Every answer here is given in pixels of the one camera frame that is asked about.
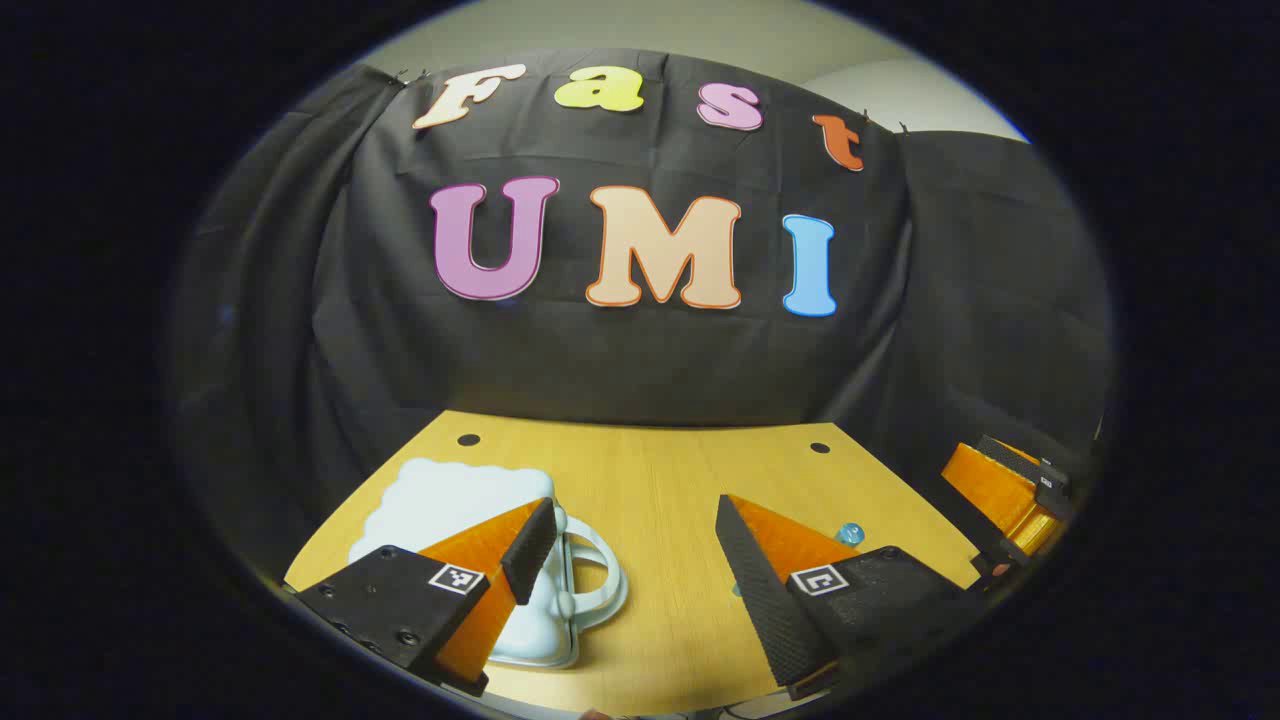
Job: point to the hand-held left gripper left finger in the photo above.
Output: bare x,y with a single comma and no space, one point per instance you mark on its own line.
530,550

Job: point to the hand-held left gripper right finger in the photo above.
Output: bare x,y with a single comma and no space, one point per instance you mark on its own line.
765,600

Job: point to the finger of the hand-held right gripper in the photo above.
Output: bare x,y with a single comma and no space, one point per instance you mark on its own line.
1000,495

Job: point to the light blue suitcase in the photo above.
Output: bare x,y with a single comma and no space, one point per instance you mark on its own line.
440,500

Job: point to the blue capped skin care bottle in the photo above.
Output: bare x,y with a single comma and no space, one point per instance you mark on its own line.
851,534

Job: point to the black backdrop cloth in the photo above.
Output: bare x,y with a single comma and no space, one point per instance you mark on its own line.
640,360

